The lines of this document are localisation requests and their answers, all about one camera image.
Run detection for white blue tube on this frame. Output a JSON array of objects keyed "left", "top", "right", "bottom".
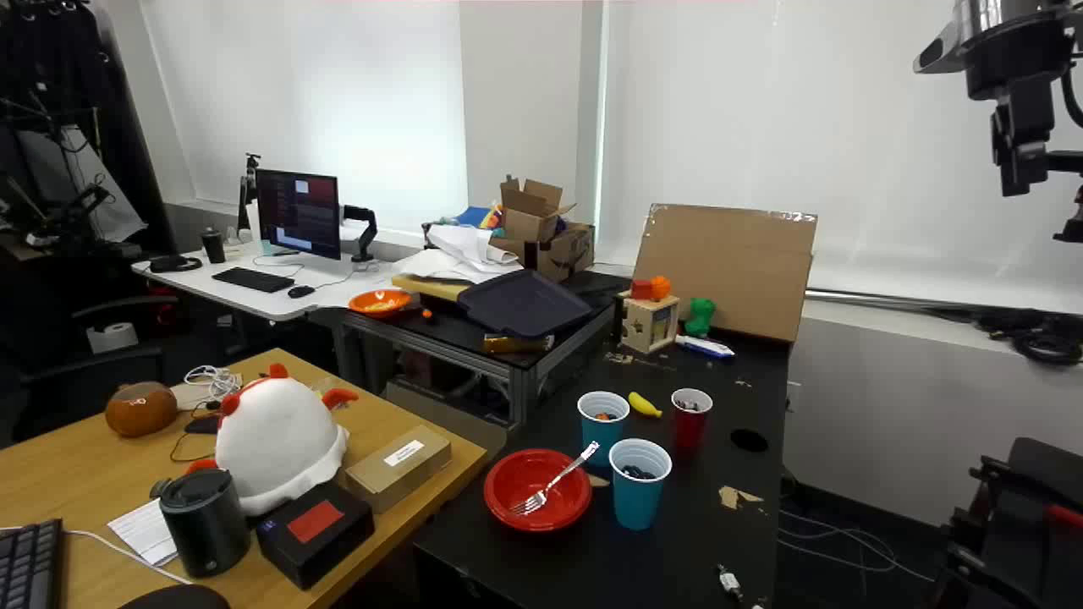
[{"left": 673, "top": 333, "right": 736, "bottom": 361}]

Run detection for red plastic bowl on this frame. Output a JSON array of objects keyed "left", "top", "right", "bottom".
[{"left": 482, "top": 448, "right": 597, "bottom": 534}]

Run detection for black mug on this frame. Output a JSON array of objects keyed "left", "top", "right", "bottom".
[{"left": 199, "top": 223, "right": 231, "bottom": 269}]

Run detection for brown cardboard sheet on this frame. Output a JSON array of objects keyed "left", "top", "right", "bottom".
[{"left": 628, "top": 199, "right": 819, "bottom": 345}]

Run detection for white plastic spoon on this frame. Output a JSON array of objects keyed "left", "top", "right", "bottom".
[{"left": 519, "top": 437, "right": 602, "bottom": 521}]

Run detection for tan flat box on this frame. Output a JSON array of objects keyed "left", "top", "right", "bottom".
[{"left": 338, "top": 422, "right": 457, "bottom": 514}]

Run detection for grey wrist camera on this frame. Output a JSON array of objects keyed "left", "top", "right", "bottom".
[{"left": 915, "top": 16, "right": 987, "bottom": 79}]

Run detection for white office desk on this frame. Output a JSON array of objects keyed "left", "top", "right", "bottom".
[{"left": 130, "top": 248, "right": 400, "bottom": 327}]

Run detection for open cardboard box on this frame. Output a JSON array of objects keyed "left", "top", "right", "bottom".
[{"left": 493, "top": 173, "right": 570, "bottom": 253}]

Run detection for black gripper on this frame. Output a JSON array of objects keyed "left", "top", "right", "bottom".
[{"left": 969, "top": 11, "right": 1077, "bottom": 203}]

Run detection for black keyboard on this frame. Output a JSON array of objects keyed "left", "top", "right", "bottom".
[
  {"left": 0, "top": 514, "right": 67, "bottom": 609},
  {"left": 211, "top": 264, "right": 299, "bottom": 299}
]

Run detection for orange toy ball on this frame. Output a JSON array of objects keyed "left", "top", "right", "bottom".
[{"left": 627, "top": 275, "right": 676, "bottom": 306}]

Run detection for green toy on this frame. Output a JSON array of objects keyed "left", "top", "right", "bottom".
[{"left": 681, "top": 296, "right": 722, "bottom": 343}]

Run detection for black box red label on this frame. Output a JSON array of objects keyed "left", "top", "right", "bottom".
[{"left": 250, "top": 477, "right": 378, "bottom": 591}]

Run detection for grey tissue box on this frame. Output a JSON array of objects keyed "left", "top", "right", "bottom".
[{"left": 86, "top": 319, "right": 143, "bottom": 359}]

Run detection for wooden desk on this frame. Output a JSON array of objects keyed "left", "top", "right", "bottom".
[{"left": 0, "top": 345, "right": 491, "bottom": 609}]

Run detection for black cable bundle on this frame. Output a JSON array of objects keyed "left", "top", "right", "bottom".
[{"left": 979, "top": 306, "right": 1083, "bottom": 372}]

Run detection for blue plastic cup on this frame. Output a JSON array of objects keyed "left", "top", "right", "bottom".
[
  {"left": 575, "top": 390, "right": 633, "bottom": 466},
  {"left": 606, "top": 437, "right": 676, "bottom": 534}
]

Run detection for clear round container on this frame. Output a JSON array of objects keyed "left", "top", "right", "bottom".
[{"left": 175, "top": 359, "right": 248, "bottom": 412}]

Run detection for computer monitor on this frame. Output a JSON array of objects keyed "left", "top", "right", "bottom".
[{"left": 254, "top": 167, "right": 345, "bottom": 264}]

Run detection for white paper sheet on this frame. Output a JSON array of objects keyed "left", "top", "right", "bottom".
[{"left": 104, "top": 494, "right": 181, "bottom": 572}]

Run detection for yellow toy banana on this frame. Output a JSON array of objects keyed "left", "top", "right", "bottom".
[{"left": 627, "top": 390, "right": 668, "bottom": 422}]

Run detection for orange bowl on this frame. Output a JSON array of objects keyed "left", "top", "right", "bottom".
[{"left": 345, "top": 288, "right": 423, "bottom": 326}]

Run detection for brown ball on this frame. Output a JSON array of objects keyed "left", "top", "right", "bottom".
[{"left": 102, "top": 379, "right": 181, "bottom": 445}]

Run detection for black office chair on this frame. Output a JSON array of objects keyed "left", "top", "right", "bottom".
[{"left": 0, "top": 284, "right": 181, "bottom": 449}]

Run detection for white hard hat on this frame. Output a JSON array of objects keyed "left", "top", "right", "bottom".
[{"left": 211, "top": 361, "right": 361, "bottom": 521}]

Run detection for red plastic cup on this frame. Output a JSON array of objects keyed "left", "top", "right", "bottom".
[{"left": 668, "top": 387, "right": 717, "bottom": 456}]

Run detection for dark blue tote lid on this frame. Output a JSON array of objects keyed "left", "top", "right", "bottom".
[{"left": 454, "top": 269, "right": 598, "bottom": 343}]

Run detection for wooden toy box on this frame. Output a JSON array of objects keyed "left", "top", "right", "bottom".
[{"left": 616, "top": 288, "right": 682, "bottom": 359}]

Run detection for large cardboard box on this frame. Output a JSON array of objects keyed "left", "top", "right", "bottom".
[{"left": 527, "top": 216, "right": 598, "bottom": 288}]

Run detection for white paper pile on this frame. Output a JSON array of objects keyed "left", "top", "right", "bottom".
[{"left": 388, "top": 219, "right": 523, "bottom": 288}]

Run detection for black cylinder speaker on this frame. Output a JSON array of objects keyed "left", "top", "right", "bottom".
[{"left": 150, "top": 464, "right": 254, "bottom": 581}]

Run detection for dark coats on rack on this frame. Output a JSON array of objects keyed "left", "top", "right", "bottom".
[{"left": 0, "top": 0, "right": 179, "bottom": 260}]

